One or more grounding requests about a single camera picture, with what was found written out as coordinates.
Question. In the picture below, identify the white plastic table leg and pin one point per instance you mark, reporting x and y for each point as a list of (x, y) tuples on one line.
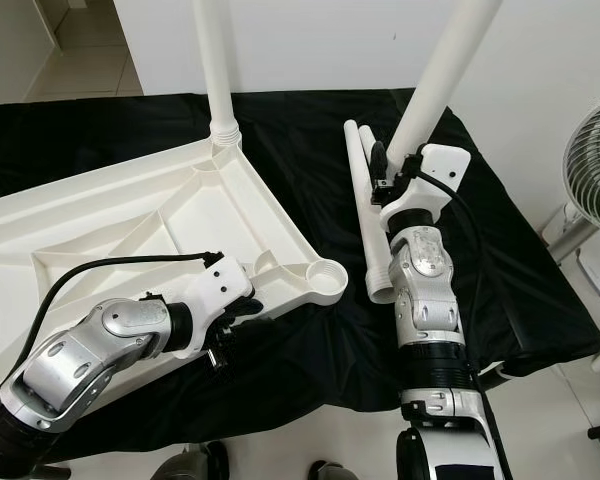
[(365, 200), (440, 80), (215, 60), (370, 145)]

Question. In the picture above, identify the white plastic table top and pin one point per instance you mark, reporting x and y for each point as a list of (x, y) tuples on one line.
[(100, 210)]

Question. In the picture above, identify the black tablecloth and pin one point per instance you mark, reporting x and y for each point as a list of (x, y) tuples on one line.
[(290, 130)]

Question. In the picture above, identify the grey left robot foot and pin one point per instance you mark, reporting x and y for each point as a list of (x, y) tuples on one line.
[(190, 466)]

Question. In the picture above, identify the grey robot foot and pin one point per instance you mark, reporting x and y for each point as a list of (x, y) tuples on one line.
[(330, 473), (190, 466)]

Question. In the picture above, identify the grey right robot foot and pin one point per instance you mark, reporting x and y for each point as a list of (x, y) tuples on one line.
[(330, 473)]

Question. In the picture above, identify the white floor fan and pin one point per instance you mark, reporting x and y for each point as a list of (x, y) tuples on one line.
[(595, 160)]

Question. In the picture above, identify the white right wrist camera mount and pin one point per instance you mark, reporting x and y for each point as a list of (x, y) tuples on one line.
[(435, 170)]

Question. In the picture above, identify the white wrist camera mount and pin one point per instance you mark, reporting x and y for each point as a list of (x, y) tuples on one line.
[(225, 280), (435, 170)]

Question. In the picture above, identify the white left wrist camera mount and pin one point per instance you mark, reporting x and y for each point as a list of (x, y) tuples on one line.
[(225, 280)]

